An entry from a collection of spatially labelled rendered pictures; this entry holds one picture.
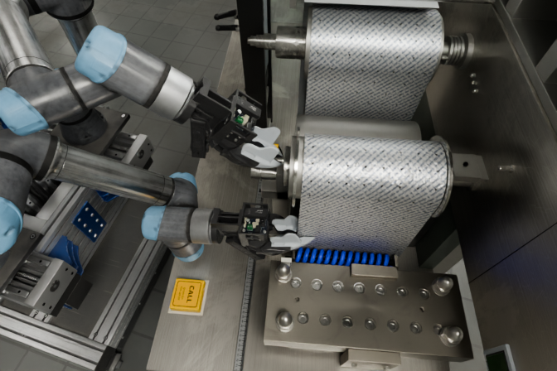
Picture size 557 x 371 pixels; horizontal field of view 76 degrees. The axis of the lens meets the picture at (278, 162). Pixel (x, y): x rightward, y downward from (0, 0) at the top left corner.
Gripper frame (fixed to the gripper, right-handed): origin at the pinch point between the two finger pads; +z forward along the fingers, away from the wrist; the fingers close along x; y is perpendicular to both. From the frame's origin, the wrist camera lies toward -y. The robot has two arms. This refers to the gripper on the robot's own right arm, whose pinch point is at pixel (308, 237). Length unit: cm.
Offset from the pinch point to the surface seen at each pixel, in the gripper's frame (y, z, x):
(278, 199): 1.7, -7.2, 7.6
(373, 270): -3.7, 13.9, -4.9
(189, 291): -13.8, -27.6, -9.6
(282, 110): -17, -11, 53
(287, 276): -2.1, -4.0, -8.1
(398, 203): 16.6, 15.2, -0.2
